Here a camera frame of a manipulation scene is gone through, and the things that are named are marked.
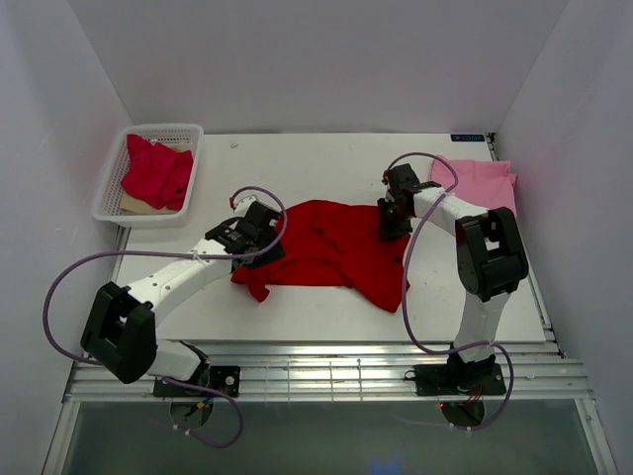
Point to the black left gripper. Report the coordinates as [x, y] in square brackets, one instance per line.
[269, 256]

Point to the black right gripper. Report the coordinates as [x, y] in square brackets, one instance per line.
[387, 229]

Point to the red t shirt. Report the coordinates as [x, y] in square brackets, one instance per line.
[330, 244]

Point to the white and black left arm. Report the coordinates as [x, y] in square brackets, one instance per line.
[121, 330]

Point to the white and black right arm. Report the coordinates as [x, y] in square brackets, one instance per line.
[491, 262]

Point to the blue label on table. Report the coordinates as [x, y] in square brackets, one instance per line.
[468, 138]

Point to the folded pink t shirt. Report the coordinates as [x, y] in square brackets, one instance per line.
[486, 184]

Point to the crimson shirt in basket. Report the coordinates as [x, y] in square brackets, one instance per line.
[158, 174]

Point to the beige cloth in basket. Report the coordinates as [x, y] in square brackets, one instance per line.
[133, 205]

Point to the white plastic basket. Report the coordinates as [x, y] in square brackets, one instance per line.
[106, 204]

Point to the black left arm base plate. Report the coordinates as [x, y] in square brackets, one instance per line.
[225, 379]

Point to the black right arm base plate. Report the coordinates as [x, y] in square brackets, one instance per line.
[440, 380]

